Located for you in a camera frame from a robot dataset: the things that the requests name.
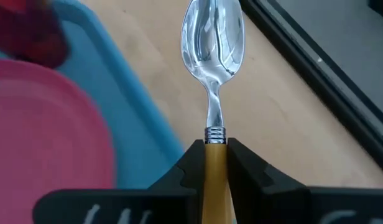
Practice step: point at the black table frame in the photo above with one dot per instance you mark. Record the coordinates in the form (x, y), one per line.
(303, 68)

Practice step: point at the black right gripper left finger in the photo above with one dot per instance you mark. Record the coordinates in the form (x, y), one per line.
(132, 205)

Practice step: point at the pink-red round plate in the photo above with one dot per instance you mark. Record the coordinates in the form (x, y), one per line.
(39, 140)

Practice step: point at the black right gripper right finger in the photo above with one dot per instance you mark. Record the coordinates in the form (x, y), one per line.
(288, 205)

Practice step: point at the blue plastic tray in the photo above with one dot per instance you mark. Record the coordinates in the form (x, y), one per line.
(123, 124)

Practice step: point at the red ribbed cup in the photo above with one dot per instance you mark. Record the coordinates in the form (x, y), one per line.
(23, 37)

